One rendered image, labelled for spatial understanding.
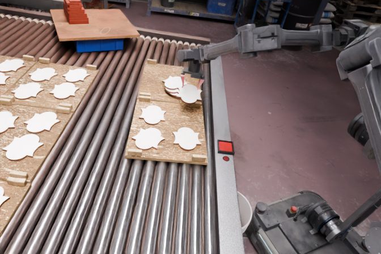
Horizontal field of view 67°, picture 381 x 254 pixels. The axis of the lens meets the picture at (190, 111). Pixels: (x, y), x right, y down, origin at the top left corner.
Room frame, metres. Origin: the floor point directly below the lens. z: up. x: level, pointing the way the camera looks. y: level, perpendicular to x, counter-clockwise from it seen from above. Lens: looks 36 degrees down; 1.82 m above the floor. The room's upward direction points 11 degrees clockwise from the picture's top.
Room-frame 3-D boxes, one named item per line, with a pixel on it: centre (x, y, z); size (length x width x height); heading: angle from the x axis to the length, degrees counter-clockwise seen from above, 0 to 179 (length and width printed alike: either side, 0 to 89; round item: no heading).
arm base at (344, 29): (1.20, -0.56, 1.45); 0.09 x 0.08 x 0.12; 31
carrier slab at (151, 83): (1.45, 0.14, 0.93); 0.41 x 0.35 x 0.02; 7
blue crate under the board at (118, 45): (1.82, 0.74, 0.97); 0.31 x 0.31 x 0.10; 33
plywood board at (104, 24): (1.88, 0.77, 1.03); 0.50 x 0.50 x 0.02; 33
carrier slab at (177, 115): (1.04, 0.09, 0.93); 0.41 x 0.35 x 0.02; 8
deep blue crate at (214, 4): (5.73, -0.18, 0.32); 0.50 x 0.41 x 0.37; 97
